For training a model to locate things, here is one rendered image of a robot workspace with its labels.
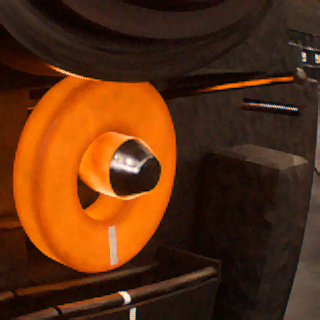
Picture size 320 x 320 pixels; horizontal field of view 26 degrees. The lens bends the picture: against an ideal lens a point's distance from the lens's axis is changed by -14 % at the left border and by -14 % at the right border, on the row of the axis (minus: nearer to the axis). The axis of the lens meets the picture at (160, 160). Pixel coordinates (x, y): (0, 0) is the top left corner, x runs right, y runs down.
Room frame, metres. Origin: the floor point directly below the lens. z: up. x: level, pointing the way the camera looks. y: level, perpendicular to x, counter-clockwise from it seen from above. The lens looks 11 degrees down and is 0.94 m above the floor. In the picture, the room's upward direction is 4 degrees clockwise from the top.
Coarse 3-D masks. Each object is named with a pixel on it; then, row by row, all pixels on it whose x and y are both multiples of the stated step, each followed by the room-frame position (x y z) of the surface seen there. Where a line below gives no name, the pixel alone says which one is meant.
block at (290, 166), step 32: (224, 160) 0.74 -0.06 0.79; (256, 160) 0.72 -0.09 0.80; (288, 160) 0.73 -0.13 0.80; (224, 192) 0.74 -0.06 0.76; (256, 192) 0.71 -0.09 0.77; (288, 192) 0.71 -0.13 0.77; (224, 224) 0.73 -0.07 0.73; (256, 224) 0.71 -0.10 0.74; (288, 224) 0.72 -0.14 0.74; (224, 256) 0.73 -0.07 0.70; (256, 256) 0.70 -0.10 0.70; (288, 256) 0.73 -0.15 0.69; (224, 288) 0.72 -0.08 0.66; (256, 288) 0.70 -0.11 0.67
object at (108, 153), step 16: (96, 144) 0.55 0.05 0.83; (112, 144) 0.55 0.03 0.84; (128, 144) 0.54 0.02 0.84; (144, 144) 0.55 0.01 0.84; (96, 160) 0.54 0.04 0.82; (112, 160) 0.54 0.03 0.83; (128, 160) 0.53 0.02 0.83; (144, 160) 0.54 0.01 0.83; (80, 176) 0.56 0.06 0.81; (96, 176) 0.54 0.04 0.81; (112, 176) 0.53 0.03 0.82; (128, 176) 0.53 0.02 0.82; (144, 176) 0.54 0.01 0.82; (112, 192) 0.54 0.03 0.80; (128, 192) 0.54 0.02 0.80; (144, 192) 0.54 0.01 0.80
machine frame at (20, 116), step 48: (240, 48) 0.91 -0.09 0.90; (288, 48) 1.01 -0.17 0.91; (0, 96) 0.56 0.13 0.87; (192, 96) 0.75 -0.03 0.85; (240, 96) 0.81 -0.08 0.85; (288, 96) 0.90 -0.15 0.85; (0, 144) 0.57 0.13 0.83; (192, 144) 0.75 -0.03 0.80; (240, 144) 0.82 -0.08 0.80; (288, 144) 0.91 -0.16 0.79; (0, 192) 0.57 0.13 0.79; (96, 192) 0.66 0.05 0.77; (192, 192) 0.76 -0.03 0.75; (0, 240) 0.56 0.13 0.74; (192, 240) 0.77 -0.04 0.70; (0, 288) 0.56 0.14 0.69; (96, 288) 0.66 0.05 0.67; (288, 288) 0.97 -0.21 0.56
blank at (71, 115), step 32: (64, 96) 0.53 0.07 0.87; (96, 96) 0.55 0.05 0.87; (128, 96) 0.58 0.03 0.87; (160, 96) 0.61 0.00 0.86; (32, 128) 0.52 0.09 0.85; (64, 128) 0.52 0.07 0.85; (96, 128) 0.55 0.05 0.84; (128, 128) 0.58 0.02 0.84; (160, 128) 0.61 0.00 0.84; (32, 160) 0.51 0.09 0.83; (64, 160) 0.53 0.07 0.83; (160, 160) 0.61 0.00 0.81; (32, 192) 0.51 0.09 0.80; (64, 192) 0.53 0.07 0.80; (160, 192) 0.61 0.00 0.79; (32, 224) 0.52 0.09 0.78; (64, 224) 0.53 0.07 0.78; (96, 224) 0.55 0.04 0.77; (128, 224) 0.58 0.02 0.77; (64, 256) 0.53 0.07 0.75; (96, 256) 0.55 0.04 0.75; (128, 256) 0.58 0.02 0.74
